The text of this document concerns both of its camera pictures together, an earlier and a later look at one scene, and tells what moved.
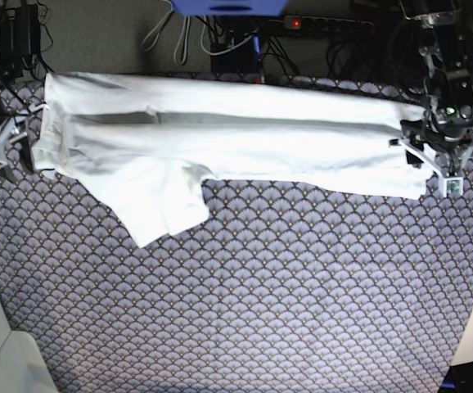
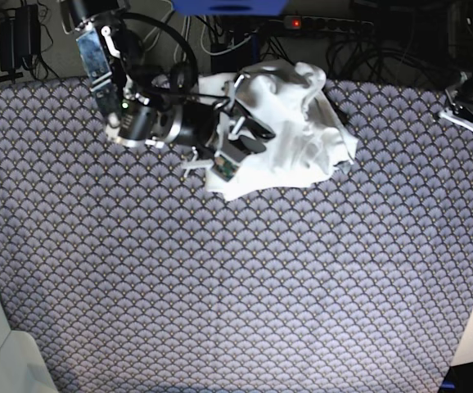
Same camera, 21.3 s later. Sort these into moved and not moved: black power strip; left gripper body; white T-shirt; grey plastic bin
Moved: left gripper body; white T-shirt
Not moved: grey plastic bin; black power strip
